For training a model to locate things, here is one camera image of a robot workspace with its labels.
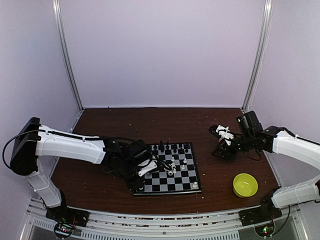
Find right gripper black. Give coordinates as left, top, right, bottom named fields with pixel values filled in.
left=211, top=132, right=254, bottom=162

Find white rook chess piece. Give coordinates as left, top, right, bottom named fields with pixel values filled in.
left=192, top=182, right=198, bottom=189

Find black white chessboard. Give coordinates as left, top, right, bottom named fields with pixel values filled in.
left=133, top=142, right=202, bottom=197

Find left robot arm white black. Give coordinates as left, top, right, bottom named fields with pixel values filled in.
left=4, top=117, right=161, bottom=222

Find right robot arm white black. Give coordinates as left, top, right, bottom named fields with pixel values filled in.
left=208, top=111, right=320, bottom=221

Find cluster white chess piece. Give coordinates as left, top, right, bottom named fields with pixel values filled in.
left=164, top=162, right=177, bottom=176

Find yellow-green bowl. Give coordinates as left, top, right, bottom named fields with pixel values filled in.
left=232, top=173, right=259, bottom=198

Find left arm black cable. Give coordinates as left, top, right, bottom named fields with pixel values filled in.
left=1, top=129, right=173, bottom=176

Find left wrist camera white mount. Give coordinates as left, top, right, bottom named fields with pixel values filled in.
left=138, top=160, right=158, bottom=177

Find right aluminium frame post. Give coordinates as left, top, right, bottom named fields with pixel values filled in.
left=241, top=0, right=274, bottom=113

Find aluminium frame post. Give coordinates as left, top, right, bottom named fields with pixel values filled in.
left=52, top=0, right=84, bottom=111
left=241, top=0, right=274, bottom=113

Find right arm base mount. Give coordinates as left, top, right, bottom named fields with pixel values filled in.
left=238, top=206, right=282, bottom=238

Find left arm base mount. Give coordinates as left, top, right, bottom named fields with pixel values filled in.
left=45, top=207, right=90, bottom=239

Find left aluminium frame post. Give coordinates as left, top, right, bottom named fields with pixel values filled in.
left=52, top=0, right=84, bottom=111

